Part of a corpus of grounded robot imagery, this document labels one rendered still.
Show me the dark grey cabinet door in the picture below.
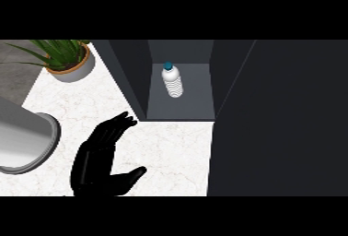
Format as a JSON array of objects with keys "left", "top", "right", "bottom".
[{"left": 206, "top": 40, "right": 348, "bottom": 197}]

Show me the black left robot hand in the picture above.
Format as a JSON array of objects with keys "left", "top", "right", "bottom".
[{"left": 69, "top": 111, "right": 147, "bottom": 197}]

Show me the dark grey cabinet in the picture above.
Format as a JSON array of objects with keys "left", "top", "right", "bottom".
[{"left": 89, "top": 40, "right": 256, "bottom": 123}]

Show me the grey cylindrical container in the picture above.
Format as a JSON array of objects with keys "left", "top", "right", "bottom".
[{"left": 0, "top": 97, "right": 61, "bottom": 175}]

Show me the clear water bottle teal cap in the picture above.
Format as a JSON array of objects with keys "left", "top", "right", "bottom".
[{"left": 160, "top": 61, "right": 184, "bottom": 99}]

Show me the green potted plant grey pot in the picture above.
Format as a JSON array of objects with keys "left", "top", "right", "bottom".
[{"left": 0, "top": 40, "right": 95, "bottom": 84}]

